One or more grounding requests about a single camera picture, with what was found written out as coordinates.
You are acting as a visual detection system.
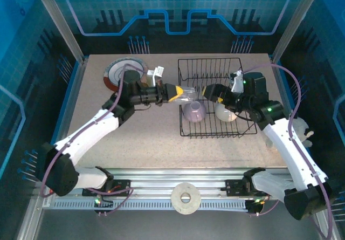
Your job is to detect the white embossed bowl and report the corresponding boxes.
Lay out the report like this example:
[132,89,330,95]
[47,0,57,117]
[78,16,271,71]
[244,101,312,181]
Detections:
[215,102,239,122]

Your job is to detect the clear drinking glass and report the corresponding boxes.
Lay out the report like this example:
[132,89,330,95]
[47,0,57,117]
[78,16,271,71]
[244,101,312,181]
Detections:
[179,86,203,105]

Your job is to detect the plate with striped red rim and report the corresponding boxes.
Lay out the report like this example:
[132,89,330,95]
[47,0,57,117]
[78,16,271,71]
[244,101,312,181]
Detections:
[103,56,148,92]

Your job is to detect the pale purple bowl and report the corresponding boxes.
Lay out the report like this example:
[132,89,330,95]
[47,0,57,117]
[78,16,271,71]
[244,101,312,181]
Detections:
[182,101,208,124]

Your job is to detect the grey tape roll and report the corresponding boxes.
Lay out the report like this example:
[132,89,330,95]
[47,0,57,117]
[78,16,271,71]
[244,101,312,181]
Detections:
[170,182,202,215]

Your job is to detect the white red label sticker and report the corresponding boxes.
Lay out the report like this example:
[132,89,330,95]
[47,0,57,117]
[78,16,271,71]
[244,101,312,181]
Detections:
[43,188,59,208]

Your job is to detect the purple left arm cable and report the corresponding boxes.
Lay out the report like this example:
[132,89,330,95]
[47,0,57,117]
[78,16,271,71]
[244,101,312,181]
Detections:
[39,63,148,217]

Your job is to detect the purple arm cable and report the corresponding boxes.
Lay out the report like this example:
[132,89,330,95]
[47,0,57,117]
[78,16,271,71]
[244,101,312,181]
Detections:
[39,63,148,217]
[241,63,334,240]

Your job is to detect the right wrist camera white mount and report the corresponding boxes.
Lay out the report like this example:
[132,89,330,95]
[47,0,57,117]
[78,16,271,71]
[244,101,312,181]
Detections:
[229,70,245,93]

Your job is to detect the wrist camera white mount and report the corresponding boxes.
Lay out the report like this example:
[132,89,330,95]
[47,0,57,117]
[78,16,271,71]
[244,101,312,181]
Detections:
[229,70,245,93]
[146,65,165,87]

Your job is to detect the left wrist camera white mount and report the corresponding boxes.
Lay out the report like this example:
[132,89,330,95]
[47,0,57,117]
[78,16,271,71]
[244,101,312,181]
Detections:
[146,65,165,87]

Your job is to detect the black wire dish rack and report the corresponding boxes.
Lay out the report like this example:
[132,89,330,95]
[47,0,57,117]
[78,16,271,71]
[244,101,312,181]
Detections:
[177,57,258,139]

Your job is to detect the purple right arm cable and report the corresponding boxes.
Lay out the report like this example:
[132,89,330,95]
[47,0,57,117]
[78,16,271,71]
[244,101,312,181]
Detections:
[241,63,334,240]

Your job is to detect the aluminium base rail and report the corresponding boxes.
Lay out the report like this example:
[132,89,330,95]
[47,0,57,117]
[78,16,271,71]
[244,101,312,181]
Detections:
[34,167,326,211]

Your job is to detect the aluminium frame post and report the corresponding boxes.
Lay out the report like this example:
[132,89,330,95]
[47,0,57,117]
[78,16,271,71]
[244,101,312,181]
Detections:
[30,0,86,63]
[272,0,324,60]

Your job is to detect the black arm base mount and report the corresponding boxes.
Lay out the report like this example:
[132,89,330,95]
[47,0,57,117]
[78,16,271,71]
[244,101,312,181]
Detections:
[225,179,250,197]
[82,179,133,197]

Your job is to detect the grey slotted cable duct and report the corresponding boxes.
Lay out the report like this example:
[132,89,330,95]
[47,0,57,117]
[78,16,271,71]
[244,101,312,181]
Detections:
[52,200,250,211]

